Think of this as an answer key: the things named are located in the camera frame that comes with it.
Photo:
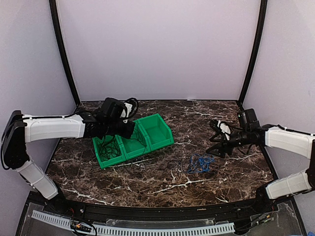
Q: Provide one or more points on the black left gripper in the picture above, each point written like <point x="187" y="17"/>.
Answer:
<point x="127" y="132"/>

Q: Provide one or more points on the black frame post left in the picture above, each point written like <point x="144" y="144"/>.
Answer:
<point x="62" y="51"/>

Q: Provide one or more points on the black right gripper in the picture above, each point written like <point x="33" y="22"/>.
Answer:
<point x="220" y="146"/>

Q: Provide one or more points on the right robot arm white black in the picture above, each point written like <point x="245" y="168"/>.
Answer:
<point x="250" y="133"/>

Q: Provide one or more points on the green plastic three-compartment bin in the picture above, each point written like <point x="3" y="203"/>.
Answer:
<point x="151" y="133"/>

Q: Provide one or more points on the black frame post right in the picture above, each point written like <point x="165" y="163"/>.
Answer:
<point x="255" y="50"/>

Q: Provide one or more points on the black front rail base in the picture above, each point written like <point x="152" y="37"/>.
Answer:
<point x="278" y="218"/>

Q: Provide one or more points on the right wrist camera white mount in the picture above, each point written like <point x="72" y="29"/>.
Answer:
<point x="220" y="127"/>

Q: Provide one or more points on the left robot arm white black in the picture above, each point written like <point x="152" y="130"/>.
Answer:
<point x="111" y="119"/>

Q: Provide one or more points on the white slotted cable duct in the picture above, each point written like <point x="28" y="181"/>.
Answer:
<point x="136" y="228"/>

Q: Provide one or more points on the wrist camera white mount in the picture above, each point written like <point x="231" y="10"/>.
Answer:
<point x="131" y="106"/>
<point x="220" y="127"/>

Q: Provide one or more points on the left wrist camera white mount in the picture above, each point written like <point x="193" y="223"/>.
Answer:
<point x="131" y="106"/>

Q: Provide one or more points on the black frame post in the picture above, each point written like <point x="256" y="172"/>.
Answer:
<point x="62" y="51"/>
<point x="255" y="50"/>

